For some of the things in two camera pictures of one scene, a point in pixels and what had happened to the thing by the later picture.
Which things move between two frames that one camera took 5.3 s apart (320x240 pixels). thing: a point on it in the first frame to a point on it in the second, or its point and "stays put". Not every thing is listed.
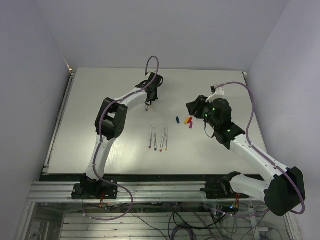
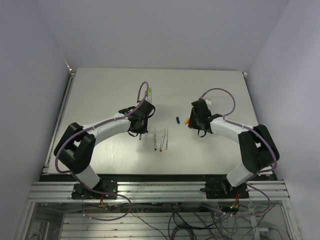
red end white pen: (162, 141) stays put
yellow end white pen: (166, 140) stays put
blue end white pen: (155, 139) stays put
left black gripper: (156, 98) to (143, 130)
